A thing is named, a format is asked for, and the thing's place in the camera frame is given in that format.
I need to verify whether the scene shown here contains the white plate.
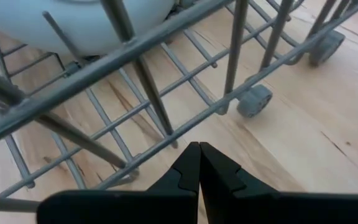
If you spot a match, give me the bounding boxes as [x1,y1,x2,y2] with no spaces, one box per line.
[0,0,177,57]

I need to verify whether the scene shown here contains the grey wire dish rack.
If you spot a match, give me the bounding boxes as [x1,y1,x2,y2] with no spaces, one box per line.
[0,0,358,215]

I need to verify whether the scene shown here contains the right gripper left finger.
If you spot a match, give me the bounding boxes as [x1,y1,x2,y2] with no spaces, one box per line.
[36,141,201,224]

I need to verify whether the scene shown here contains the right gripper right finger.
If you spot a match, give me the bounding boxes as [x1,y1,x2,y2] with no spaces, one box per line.
[200,142,358,224]

